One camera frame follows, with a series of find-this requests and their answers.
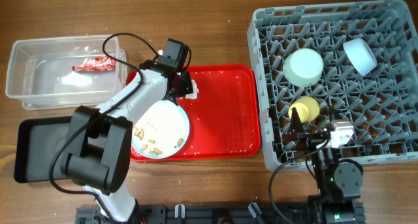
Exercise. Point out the light blue plate with rice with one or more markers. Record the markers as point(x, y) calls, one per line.
point(162, 131)

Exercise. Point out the white tissue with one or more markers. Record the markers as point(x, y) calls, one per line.
point(195, 92)

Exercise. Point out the red plastic tray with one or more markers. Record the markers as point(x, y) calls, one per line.
point(223, 118)

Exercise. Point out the yellow cup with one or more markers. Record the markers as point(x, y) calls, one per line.
point(306, 107)

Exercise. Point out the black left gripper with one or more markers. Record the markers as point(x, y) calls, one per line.
point(187, 89)

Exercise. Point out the red snack wrapper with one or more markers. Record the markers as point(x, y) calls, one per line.
point(96, 64)

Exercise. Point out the light blue bowl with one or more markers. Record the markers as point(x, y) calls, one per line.
point(360, 55)

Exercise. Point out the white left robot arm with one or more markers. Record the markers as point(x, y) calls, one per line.
point(95, 158)

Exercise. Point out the pale green bowl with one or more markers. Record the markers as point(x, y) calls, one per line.
point(303, 68)

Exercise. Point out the black waste tray bin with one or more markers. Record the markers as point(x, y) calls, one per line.
point(38, 141)

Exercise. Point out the clear plastic waste bin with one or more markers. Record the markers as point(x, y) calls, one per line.
point(40, 72)

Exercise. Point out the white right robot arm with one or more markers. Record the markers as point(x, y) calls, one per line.
point(338, 181)

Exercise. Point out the grey dishwasher rack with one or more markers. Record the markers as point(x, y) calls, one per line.
point(381, 105)

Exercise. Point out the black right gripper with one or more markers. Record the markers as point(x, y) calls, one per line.
point(311, 139)

